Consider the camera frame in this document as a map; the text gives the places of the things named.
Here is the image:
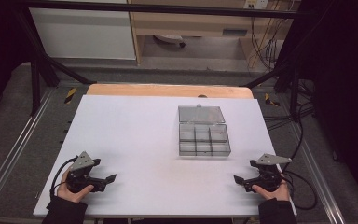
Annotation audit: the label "clear plastic compartment box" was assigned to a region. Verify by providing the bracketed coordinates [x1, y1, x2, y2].
[177, 104, 232, 158]

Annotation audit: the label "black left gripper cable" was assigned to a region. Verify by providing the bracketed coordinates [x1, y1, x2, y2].
[48, 156, 79, 201]

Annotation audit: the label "person's left hand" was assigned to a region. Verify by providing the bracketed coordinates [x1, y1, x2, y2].
[56, 167, 95, 204]

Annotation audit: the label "person's right hand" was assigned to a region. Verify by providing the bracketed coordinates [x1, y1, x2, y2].
[251, 177, 291, 202]

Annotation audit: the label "aluminium floor rail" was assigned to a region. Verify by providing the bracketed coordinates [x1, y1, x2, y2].
[0, 87, 57, 214]
[290, 122, 347, 224]

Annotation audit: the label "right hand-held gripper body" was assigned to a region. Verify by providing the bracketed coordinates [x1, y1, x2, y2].
[249, 153, 293, 193]

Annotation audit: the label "white chair base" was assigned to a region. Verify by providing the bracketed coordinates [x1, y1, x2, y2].
[153, 34, 187, 49]

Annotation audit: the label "yellow black tape marker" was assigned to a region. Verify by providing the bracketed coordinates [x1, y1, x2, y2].
[264, 92, 282, 107]
[63, 87, 77, 105]

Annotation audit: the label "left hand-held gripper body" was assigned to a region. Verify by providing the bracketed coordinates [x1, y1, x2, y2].
[65, 150, 106, 194]

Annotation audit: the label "black curtain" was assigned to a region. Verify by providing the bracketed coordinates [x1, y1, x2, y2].
[0, 0, 34, 125]
[293, 0, 358, 203]

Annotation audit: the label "white wall socket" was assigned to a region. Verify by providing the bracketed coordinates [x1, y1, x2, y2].
[243, 0, 270, 10]

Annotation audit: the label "bundle of hanging cables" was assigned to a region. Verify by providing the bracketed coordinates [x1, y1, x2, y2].
[249, 8, 288, 72]

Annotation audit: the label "black floor cables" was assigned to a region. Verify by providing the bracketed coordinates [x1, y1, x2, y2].
[262, 77, 316, 171]

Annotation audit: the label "white cabinet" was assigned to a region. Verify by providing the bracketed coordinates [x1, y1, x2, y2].
[28, 0, 137, 61]

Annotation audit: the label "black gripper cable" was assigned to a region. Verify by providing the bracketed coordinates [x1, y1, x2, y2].
[280, 169, 319, 211]
[48, 156, 79, 201]

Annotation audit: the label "light wooden desk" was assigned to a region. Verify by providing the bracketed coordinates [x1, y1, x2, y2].
[126, 0, 295, 65]

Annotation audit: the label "wooden table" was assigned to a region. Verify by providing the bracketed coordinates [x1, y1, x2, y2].
[86, 83, 255, 100]

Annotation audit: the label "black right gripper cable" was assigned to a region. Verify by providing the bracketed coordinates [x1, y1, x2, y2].
[280, 169, 319, 211]

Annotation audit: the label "black metal frame bar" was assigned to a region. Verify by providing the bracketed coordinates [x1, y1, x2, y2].
[21, 0, 312, 20]

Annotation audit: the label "black metal stand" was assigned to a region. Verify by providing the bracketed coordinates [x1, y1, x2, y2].
[241, 6, 334, 123]
[14, 8, 98, 117]

